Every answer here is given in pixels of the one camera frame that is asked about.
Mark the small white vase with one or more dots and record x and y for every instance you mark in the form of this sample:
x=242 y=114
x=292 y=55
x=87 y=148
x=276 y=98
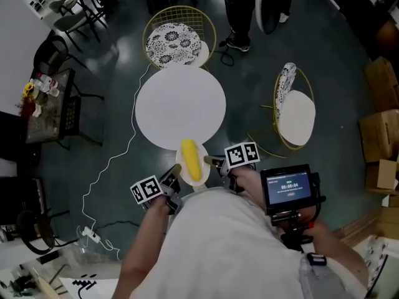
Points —
x=37 y=111

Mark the white power strip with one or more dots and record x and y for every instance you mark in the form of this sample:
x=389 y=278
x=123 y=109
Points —
x=92 y=233

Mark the round floral cushion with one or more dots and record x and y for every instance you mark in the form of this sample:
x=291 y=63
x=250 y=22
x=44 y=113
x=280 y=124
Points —
x=285 y=83
x=173 y=44

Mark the person's white shirt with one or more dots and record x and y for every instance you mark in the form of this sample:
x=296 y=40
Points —
x=224 y=244

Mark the yellow corn cob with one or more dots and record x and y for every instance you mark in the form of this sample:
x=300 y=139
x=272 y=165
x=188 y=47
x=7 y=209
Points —
x=190 y=159

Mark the round white table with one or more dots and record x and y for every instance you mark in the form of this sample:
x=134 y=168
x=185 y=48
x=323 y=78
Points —
x=180 y=104

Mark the grey upholstered chair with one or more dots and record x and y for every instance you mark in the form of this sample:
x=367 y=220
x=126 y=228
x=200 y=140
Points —
x=68 y=22

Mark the black device mount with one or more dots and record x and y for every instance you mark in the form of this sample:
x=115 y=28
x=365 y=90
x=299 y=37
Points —
x=294 y=229

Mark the white seat cushion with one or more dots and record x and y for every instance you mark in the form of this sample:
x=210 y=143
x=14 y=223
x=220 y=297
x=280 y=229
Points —
x=297 y=117
x=204 y=51

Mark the white oval plate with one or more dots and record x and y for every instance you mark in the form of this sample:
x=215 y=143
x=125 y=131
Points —
x=205 y=170

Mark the white board black drawing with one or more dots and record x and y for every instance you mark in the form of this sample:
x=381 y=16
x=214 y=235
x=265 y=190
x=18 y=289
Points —
x=103 y=286

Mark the white black office chair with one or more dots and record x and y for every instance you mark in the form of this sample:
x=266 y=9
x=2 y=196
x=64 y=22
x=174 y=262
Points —
x=265 y=11

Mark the black metal chair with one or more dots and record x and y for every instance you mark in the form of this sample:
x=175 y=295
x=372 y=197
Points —
x=50 y=51

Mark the person's right forearm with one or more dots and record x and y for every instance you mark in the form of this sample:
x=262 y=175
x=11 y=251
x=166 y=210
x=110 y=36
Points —
x=252 y=185

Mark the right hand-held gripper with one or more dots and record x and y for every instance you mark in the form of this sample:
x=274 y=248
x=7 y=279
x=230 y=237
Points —
x=241 y=154

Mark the black round stool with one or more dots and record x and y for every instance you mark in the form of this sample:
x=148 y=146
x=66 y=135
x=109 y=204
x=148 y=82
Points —
x=34 y=229

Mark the yellow artificial flower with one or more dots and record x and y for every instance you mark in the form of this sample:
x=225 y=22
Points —
x=28 y=89

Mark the person's left forearm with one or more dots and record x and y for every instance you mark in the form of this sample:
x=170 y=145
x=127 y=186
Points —
x=146 y=235

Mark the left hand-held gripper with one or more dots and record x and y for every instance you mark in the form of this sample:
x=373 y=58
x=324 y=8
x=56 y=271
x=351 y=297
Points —
x=146 y=190

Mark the clear plastic bottle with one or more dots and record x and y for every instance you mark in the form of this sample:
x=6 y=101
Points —
x=44 y=79
x=53 y=91

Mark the dark side table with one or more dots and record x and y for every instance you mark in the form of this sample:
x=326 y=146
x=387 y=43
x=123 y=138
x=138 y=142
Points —
x=46 y=126

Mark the brown cardboard box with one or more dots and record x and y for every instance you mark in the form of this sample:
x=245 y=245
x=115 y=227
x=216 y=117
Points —
x=383 y=176
x=380 y=135
x=383 y=83

